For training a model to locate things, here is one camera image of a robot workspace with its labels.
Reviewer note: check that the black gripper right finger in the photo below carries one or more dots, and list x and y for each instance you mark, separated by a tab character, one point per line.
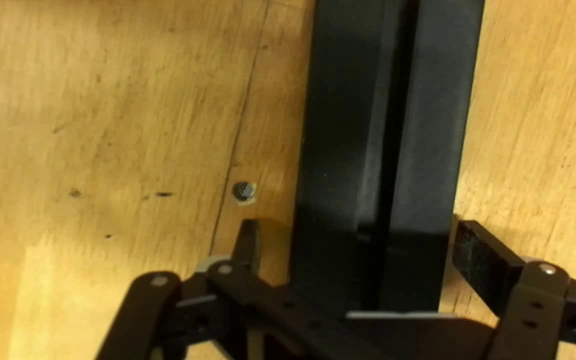
535	301

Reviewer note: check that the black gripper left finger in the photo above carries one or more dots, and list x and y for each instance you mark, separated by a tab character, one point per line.
163	317

